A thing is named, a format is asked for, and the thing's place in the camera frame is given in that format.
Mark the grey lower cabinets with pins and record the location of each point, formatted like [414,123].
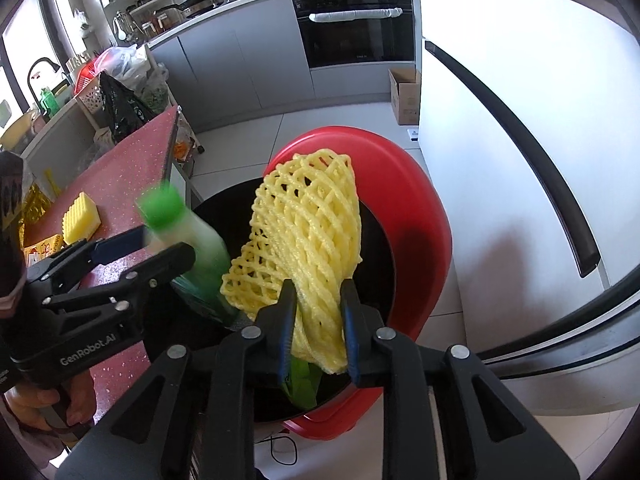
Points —
[225,70]

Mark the gold foil packet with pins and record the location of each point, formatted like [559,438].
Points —
[37,202]

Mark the person's left hand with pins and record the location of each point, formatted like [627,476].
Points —
[80,400]

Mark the red plastic basket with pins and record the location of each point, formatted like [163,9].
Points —
[87,77]

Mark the green capped plastic bottle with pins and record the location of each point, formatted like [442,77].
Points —
[200,250]

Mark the white refrigerator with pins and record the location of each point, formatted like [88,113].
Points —
[500,135]

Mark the green dish soap bottle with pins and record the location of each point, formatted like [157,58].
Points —
[50,102]

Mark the white plastic bag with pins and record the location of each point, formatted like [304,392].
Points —
[125,62]

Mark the cardboard box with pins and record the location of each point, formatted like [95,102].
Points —
[405,100]

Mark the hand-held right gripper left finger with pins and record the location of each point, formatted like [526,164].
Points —
[287,325]

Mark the yellow foam net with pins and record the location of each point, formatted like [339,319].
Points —
[80,220]
[300,240]

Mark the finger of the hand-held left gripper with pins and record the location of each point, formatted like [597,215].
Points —
[120,245]
[165,260]

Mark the kitchen window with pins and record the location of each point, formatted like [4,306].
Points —
[25,25]

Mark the orange and yellow packet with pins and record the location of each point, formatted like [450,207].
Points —
[45,250]

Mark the black built-in oven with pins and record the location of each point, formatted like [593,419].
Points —
[360,40]

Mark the black kitchen faucet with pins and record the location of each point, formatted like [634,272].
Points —
[40,62]

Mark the black plastic bag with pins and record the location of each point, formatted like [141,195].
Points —
[120,110]

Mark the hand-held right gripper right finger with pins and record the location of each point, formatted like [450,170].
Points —
[350,340]

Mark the black wok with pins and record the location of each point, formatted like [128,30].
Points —
[200,0]

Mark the beige basket cart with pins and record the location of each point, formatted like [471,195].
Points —
[92,102]

